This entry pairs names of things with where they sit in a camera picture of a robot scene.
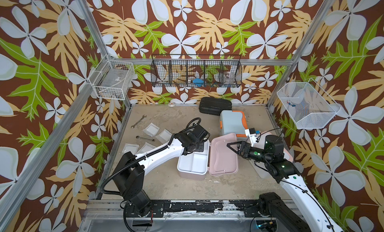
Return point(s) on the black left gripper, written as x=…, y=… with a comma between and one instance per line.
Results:
x=201, y=146

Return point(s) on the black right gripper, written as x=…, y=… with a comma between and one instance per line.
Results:
x=243, y=152

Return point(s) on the pink medicine chest box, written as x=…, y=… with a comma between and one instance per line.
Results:
x=216, y=159

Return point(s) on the white gauze packet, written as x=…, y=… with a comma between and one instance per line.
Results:
x=147, y=147
x=151, y=130
x=164, y=136
x=132, y=148

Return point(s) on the grey box orange handle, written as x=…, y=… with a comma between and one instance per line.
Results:
x=233, y=122

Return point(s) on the white and salmon first aid box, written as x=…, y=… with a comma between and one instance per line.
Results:
x=259, y=166

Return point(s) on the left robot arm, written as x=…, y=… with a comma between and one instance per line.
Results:
x=127, y=180

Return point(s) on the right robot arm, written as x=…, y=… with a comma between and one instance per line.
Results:
x=284, y=172

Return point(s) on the silver open-end wrench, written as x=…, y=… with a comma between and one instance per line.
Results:
x=139, y=121

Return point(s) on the black hard case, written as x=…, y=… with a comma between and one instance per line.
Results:
x=214, y=106

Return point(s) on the silver ratchet wrench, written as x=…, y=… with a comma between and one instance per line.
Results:
x=144, y=138

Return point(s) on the blue item in black basket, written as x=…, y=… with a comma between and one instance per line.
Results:
x=197, y=82

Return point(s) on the white mesh basket right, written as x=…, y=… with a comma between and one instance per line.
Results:
x=308, y=104

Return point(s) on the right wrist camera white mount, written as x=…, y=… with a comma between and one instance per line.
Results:
x=253, y=136

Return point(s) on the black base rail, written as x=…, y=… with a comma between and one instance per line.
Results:
x=250, y=208

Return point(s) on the black wire basket rear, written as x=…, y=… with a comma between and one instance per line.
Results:
x=181, y=69

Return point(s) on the white wire basket left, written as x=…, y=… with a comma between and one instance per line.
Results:
x=111, y=79

